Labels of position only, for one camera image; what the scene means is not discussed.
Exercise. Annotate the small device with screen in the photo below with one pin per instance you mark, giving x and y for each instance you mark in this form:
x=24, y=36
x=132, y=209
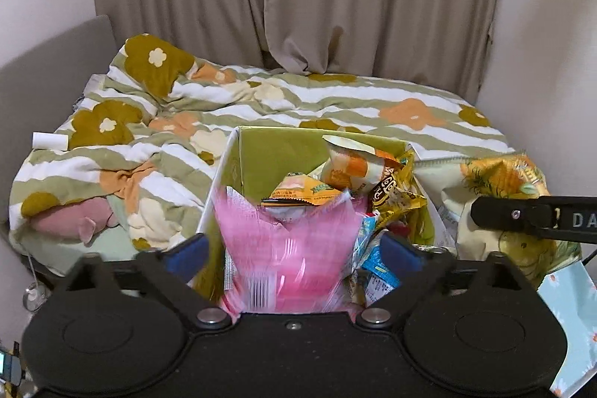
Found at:
x=9, y=365

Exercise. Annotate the red cartoon snack packet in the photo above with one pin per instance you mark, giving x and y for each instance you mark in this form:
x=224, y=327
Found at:
x=401, y=230

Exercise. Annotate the pale green bed sheet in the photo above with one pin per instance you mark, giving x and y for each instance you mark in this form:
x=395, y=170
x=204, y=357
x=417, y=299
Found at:
x=112, y=249

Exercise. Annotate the yellow black-print snack packet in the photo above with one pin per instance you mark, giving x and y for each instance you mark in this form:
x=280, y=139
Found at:
x=396, y=193

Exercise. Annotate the pink snack packet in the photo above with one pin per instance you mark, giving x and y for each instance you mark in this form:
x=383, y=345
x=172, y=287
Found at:
x=289, y=249

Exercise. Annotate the small white roll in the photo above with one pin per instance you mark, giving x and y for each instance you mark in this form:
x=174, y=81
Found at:
x=49, y=140

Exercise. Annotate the orange yellow snack packet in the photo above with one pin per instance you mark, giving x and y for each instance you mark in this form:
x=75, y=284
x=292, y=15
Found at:
x=303, y=188

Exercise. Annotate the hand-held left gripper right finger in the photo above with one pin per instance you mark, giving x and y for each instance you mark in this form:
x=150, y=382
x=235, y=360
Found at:
x=401, y=253

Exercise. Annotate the floral striped blanket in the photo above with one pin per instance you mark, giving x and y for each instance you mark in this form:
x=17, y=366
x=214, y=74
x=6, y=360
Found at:
x=140, y=137

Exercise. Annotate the blue white illustrated snack packet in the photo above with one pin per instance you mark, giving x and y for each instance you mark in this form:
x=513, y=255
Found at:
x=380, y=281

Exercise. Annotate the pale blue daisy cloth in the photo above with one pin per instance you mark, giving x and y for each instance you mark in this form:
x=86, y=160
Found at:
x=573, y=300

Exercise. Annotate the green cardboard box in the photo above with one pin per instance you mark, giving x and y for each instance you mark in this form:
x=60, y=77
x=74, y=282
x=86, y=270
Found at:
x=275, y=160

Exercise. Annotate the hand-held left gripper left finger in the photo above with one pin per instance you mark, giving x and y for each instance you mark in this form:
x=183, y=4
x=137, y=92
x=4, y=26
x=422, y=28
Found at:
x=189, y=256

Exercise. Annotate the cream yellow flower snack packet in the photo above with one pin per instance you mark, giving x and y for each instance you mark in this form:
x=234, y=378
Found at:
x=489, y=179

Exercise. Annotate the white orange snack packet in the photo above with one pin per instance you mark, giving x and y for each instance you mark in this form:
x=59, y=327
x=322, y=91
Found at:
x=350, y=169

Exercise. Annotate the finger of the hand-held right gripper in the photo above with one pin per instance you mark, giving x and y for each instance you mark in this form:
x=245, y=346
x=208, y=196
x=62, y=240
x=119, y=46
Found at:
x=513, y=214

